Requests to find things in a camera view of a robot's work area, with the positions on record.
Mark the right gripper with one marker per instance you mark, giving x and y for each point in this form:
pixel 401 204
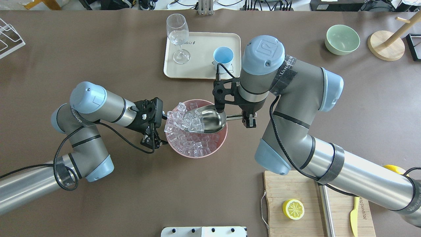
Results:
pixel 249 110

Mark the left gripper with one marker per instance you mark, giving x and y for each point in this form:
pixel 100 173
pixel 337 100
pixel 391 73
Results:
pixel 140 127

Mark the steel ice scoop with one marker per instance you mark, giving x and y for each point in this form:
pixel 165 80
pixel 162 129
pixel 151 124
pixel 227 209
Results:
pixel 213 121

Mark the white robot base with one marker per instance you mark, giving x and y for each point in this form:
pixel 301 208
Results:
pixel 205 231

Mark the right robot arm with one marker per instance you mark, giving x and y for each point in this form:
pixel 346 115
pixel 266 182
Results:
pixel 302 90

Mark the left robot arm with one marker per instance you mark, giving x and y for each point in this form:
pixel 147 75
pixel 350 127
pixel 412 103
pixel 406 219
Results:
pixel 89 106

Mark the clear ice cubes pile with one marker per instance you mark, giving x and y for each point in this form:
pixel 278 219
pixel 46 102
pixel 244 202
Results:
pixel 194 145

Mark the blue cup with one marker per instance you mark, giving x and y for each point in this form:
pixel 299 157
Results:
pixel 223 55

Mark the white cup rack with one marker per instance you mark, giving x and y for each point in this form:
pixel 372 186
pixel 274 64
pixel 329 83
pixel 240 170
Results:
pixel 10 39

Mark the pink bowl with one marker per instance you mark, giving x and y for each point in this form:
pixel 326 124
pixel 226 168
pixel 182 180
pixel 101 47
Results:
pixel 202 103

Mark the beige rabbit tray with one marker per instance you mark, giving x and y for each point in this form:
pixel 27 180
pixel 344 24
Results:
pixel 201 46

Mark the bamboo cutting board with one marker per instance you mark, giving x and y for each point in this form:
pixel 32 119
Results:
pixel 280 188

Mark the clear wine glass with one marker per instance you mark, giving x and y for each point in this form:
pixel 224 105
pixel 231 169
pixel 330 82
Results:
pixel 177 33

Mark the half lemon slice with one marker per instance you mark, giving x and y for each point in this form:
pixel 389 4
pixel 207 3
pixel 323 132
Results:
pixel 293 209

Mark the mint green bowl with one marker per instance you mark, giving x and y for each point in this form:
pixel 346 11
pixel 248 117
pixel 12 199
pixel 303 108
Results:
pixel 341 40

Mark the steel muddler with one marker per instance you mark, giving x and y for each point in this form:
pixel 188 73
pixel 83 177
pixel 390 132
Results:
pixel 326 210

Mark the yellow plastic knife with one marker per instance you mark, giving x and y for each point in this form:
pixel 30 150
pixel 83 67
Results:
pixel 353 217

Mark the wooden mug tree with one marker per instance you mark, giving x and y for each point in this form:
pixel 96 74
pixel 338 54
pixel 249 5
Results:
pixel 389 46

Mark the left lemon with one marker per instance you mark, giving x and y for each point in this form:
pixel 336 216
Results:
pixel 395 169

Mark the metal mirror tray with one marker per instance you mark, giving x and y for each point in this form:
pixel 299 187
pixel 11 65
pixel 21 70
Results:
pixel 413 41

